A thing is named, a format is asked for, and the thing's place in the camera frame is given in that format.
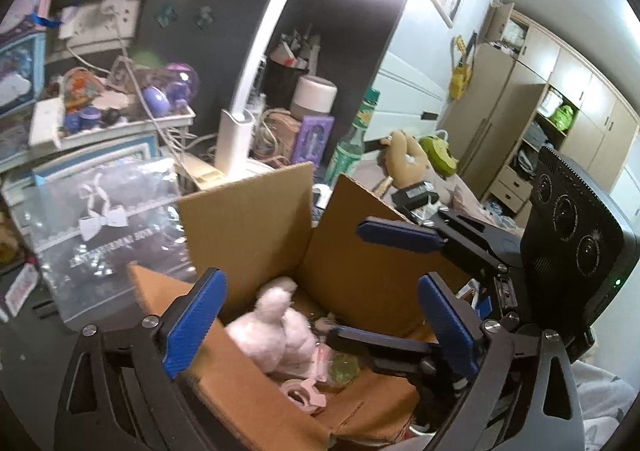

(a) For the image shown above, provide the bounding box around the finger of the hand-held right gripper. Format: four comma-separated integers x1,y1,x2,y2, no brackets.
356,210,522,278
326,325,452,373

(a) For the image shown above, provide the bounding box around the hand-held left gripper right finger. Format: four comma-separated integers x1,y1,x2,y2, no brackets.
416,272,587,451

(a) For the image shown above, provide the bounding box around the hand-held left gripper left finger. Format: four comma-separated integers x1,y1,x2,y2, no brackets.
57,267,229,451

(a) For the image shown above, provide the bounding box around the cardboard box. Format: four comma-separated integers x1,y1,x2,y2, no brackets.
126,161,477,451

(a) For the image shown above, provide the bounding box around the white plush toy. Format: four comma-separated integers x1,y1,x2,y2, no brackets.
224,276,322,378

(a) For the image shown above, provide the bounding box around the black rectangular device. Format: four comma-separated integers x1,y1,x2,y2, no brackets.
391,182,442,218

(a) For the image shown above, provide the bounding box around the brown plush toy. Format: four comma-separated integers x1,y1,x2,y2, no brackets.
379,130,429,188

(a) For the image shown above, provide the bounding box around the pink tape dispenser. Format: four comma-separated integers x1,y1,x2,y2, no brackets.
279,375,327,415

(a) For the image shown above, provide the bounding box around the green plush toy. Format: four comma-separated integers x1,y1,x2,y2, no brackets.
419,135,459,178

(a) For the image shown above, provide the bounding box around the green glass bottle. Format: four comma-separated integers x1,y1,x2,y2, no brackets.
324,87,382,182

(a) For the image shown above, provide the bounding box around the beige wardrobe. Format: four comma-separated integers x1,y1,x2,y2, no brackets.
439,1,640,233

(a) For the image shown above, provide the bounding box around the purple packaged box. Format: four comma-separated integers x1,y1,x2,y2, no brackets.
297,115,336,168

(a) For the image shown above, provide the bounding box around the clear bag with bow print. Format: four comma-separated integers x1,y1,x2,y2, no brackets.
9,155,197,333

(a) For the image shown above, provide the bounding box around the white pink jar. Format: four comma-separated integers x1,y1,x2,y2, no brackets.
292,75,339,120

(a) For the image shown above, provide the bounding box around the yellow hanging bag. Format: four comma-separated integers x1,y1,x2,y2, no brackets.
449,32,477,100

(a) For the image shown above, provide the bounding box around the grey patterned cloth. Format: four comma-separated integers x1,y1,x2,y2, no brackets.
570,360,640,451

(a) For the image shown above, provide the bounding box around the black pen holder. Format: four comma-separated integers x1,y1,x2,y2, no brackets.
264,22,322,98

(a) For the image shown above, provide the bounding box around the white tray shelf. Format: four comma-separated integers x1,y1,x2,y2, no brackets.
29,100,197,152

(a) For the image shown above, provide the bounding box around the purple egg toy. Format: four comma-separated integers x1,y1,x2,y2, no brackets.
142,86,172,115

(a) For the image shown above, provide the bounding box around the white desk lamp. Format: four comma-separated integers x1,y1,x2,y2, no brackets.
214,0,437,178

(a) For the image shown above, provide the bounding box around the purple ball toy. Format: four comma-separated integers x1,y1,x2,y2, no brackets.
164,62,202,112

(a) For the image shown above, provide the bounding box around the white power outlet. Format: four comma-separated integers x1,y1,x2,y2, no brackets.
56,0,144,52

